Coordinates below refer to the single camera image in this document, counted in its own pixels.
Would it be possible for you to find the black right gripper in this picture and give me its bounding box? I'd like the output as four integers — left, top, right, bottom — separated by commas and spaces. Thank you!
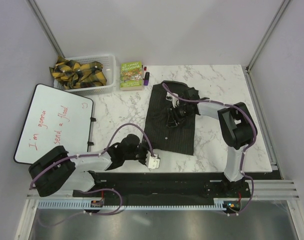
166, 103, 192, 128

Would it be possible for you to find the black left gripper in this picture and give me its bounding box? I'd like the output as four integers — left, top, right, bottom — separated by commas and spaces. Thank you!
124, 138, 157, 165

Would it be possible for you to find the dark striped long sleeve shirt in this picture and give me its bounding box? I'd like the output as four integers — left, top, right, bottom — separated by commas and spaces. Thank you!
144, 81, 200, 156

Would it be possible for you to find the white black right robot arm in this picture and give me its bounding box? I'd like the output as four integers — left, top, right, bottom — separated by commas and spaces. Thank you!
162, 83, 257, 197

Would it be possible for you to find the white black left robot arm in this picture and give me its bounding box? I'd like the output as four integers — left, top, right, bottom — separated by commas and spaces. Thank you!
29, 134, 153, 197

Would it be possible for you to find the purple black marker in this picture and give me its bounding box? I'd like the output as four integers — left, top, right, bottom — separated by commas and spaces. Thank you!
144, 71, 150, 86

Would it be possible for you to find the red white marker pen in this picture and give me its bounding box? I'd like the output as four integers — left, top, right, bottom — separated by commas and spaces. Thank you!
142, 66, 147, 80

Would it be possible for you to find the green paperback book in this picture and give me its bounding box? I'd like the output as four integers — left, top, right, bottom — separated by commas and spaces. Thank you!
120, 61, 143, 91

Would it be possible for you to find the white plastic basket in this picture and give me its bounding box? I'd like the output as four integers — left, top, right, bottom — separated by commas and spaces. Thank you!
67, 55, 117, 97

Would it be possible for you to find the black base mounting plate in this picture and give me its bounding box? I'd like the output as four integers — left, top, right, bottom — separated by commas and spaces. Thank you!
71, 171, 252, 206

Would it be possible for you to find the yellow black plaid shirt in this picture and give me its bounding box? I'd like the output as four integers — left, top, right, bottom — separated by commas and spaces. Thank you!
49, 56, 107, 90

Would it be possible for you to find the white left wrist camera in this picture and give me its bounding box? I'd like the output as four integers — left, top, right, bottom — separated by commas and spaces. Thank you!
146, 152, 160, 170

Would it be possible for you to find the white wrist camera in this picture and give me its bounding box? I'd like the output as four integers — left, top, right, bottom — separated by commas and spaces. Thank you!
146, 152, 160, 170
165, 93, 180, 107

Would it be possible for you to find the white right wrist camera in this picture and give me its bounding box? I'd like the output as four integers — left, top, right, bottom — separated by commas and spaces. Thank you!
165, 93, 180, 107

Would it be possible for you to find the white whiteboard black frame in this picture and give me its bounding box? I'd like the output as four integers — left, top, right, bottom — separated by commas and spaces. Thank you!
14, 84, 94, 164

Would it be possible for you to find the white slotted cable duct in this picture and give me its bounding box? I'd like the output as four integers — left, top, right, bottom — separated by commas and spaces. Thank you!
37, 199, 240, 211

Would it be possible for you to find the right aluminium frame post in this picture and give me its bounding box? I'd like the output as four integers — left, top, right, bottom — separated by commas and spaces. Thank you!
245, 0, 292, 73

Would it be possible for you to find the aluminium frame post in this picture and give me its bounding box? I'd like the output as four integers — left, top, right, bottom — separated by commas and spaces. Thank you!
245, 0, 292, 73
26, 0, 65, 57

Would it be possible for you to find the left aluminium frame post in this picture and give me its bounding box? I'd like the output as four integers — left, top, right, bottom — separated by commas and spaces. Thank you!
26, 0, 65, 57

